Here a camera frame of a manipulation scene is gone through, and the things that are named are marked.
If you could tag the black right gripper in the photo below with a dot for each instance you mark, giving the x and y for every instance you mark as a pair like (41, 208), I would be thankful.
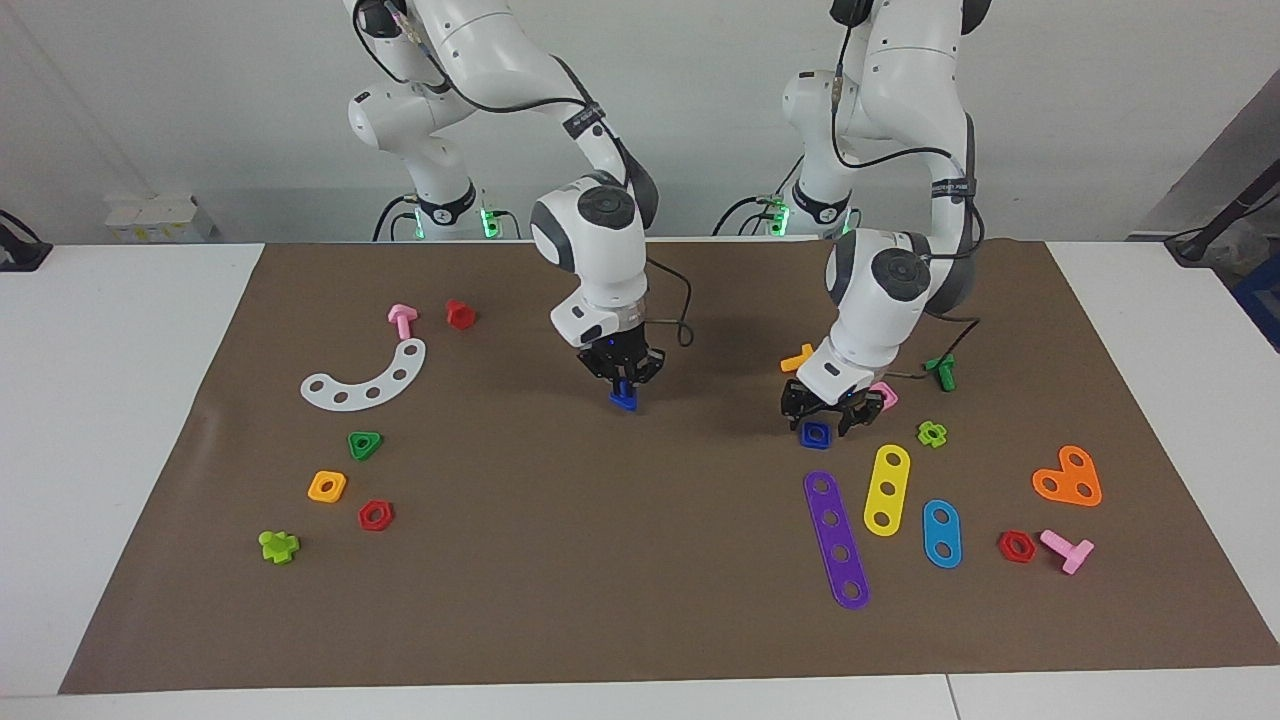
(620, 358)

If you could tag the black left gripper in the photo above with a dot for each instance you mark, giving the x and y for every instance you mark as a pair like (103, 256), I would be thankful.
(835, 402)

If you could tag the blue triangle-head plastic screw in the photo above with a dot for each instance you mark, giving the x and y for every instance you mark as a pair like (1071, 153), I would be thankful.
(623, 402)

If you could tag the blue square plastic nut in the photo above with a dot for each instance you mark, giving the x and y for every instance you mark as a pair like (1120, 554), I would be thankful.
(808, 442)

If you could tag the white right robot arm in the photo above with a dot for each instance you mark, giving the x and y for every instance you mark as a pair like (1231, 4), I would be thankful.
(590, 240)

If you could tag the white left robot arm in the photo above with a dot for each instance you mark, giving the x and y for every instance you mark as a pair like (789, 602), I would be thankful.
(880, 300)

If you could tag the pink square plastic nut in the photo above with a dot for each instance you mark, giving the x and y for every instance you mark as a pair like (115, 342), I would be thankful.
(888, 400)

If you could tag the orange plastic screw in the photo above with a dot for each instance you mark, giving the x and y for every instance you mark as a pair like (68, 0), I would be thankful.
(795, 360)

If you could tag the lime green cross nut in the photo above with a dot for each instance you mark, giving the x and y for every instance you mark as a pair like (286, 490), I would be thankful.
(925, 435)

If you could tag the dark green plastic screw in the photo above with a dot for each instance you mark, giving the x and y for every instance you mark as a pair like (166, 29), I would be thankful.
(945, 375)

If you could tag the red hexagon-head plastic screw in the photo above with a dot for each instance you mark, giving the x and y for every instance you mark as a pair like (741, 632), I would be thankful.
(460, 315)

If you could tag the red hexagonal plastic nut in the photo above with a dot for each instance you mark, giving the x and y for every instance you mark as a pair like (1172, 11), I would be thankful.
(1003, 548)
(365, 520)

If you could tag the pink plastic screw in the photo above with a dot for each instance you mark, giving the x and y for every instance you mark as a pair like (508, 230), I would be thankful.
(402, 320)
(1075, 555)

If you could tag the green triangular plastic nut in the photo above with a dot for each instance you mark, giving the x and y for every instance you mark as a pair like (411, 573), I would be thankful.
(365, 455)

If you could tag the orange square plastic nut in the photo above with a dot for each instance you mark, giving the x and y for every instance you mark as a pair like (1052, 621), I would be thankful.
(315, 495)

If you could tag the lime green cross screw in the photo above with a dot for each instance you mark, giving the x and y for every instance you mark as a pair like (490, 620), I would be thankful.
(278, 548)

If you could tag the yellow three-hole plate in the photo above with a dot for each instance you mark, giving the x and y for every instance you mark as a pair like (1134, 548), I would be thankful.
(887, 475)

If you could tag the purple four-hole plate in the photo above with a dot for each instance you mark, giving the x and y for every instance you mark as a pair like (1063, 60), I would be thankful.
(836, 537)

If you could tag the blue two-hole plate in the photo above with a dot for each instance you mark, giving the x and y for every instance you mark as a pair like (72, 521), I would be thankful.
(941, 534)

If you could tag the brown table mat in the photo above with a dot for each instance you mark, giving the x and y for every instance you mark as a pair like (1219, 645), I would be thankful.
(600, 550)

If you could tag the orange heart-shaped plate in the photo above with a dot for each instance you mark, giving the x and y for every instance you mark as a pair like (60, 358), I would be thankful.
(1066, 478)

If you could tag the white curved five-hole plate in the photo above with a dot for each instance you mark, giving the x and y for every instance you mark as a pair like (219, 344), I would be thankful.
(357, 396)

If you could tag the black stand pole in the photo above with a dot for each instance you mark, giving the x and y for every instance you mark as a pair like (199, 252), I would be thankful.
(1225, 215)

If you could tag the blue crate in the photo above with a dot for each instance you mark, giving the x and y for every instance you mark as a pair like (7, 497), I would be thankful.
(1262, 300)

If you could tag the white cardboard box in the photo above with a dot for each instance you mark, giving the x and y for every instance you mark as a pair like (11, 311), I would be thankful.
(160, 218)

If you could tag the black device on table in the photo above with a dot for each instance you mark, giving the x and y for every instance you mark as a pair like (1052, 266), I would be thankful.
(20, 255)

